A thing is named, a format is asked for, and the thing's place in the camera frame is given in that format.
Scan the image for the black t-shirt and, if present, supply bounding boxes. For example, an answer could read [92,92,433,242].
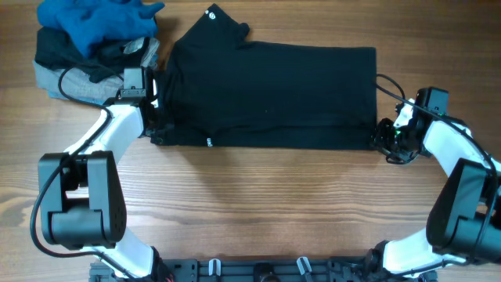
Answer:
[151,5,377,150]

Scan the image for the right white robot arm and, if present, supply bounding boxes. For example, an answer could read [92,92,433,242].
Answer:
[361,87,500,281]

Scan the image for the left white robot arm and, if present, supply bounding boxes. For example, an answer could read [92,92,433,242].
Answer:
[30,67,175,281]

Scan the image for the light blue denim garment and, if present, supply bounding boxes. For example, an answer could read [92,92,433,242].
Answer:
[46,52,160,106]

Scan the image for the grey folded garment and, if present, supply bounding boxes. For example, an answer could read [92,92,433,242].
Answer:
[32,37,161,106]

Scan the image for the blue crumpled garment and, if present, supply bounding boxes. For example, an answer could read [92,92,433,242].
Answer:
[37,0,164,58]

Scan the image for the black folded garment in pile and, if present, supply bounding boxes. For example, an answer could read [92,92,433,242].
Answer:
[34,27,150,83]

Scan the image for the dark metal base rail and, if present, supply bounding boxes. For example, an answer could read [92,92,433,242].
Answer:
[88,256,392,282]

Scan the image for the left white rail clip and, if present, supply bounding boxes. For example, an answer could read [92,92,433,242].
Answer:
[208,258,222,277]

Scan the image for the white rail clip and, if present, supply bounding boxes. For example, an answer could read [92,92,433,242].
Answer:
[296,256,312,276]
[208,258,222,277]

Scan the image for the right white rail clip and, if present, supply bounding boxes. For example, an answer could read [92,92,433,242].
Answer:
[296,256,312,276]

